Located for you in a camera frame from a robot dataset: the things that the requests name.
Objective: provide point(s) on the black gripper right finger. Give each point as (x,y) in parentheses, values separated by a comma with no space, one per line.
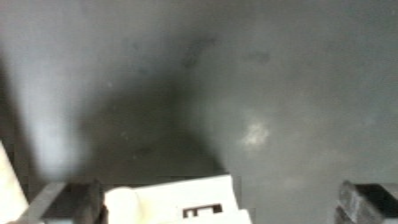
(366,203)

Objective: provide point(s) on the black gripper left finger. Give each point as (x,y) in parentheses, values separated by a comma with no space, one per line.
(68,204)

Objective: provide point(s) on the white drawer box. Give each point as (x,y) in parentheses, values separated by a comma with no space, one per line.
(187,202)

